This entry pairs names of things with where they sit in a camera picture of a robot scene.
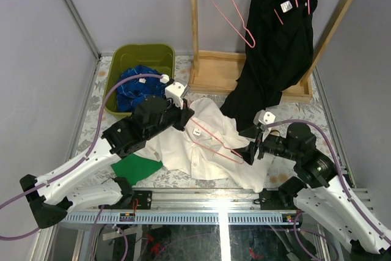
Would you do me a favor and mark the olive green plastic basket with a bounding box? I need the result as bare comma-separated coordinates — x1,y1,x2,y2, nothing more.
104,43,175,117

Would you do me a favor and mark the wooden clothes rack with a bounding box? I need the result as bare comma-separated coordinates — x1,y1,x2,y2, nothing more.
189,0,353,103

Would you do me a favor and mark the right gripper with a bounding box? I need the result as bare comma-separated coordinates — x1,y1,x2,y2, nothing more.
230,123,300,164

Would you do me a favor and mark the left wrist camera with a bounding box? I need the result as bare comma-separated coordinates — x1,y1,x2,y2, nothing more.
160,74,190,109

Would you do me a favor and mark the pink wire hanger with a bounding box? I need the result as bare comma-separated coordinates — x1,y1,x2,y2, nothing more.
199,0,256,50

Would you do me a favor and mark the green cloth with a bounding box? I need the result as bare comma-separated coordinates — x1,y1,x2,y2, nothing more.
111,154,163,186

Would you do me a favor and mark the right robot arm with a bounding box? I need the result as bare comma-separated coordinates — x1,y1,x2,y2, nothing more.
237,120,390,260

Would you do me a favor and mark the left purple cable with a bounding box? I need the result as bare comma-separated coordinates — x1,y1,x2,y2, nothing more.
0,73,166,241

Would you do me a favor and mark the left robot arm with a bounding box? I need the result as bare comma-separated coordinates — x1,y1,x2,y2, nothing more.
20,96,194,229

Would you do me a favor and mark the pink hanger of white shirt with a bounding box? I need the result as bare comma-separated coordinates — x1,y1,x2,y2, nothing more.
189,119,245,165

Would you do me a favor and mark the floral table mat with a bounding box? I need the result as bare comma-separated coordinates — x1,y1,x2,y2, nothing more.
76,56,331,189

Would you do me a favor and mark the white shirt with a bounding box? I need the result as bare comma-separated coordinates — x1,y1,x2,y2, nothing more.
136,97,274,193

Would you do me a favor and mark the blue plaid shirt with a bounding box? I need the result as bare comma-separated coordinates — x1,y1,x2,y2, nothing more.
117,65,166,112

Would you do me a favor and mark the aluminium rail frame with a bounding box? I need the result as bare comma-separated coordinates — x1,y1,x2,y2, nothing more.
30,187,391,261

